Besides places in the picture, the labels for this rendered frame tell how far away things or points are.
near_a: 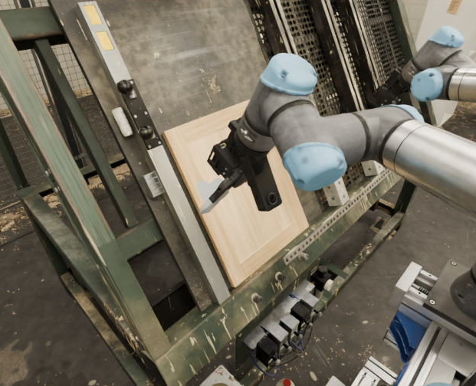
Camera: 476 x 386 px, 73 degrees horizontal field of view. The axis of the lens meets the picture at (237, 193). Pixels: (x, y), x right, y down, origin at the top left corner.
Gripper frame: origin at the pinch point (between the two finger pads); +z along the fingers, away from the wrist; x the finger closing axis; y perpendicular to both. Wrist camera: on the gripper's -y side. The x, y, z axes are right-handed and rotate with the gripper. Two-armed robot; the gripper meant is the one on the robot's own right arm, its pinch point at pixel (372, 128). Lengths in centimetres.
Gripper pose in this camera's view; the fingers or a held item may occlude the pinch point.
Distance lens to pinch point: 124.1
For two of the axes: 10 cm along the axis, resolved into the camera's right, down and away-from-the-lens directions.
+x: -7.0, 4.3, -5.8
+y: -6.4, -7.4, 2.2
